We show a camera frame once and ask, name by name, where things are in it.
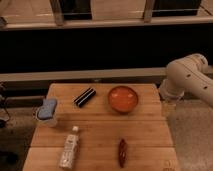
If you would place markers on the black striped rectangular block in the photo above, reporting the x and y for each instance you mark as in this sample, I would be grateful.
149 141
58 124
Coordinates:
83 98

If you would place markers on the white plastic bottle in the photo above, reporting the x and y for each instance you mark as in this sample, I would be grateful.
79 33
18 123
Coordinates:
70 149

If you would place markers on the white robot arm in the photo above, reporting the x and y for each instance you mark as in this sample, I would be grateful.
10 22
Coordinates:
185 75

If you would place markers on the grey metal rail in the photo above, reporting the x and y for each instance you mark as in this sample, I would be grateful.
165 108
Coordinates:
84 74

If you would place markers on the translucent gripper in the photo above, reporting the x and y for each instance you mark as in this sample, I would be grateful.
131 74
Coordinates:
168 108

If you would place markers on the orange ceramic bowl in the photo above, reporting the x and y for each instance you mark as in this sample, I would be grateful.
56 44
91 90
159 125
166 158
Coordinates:
122 99

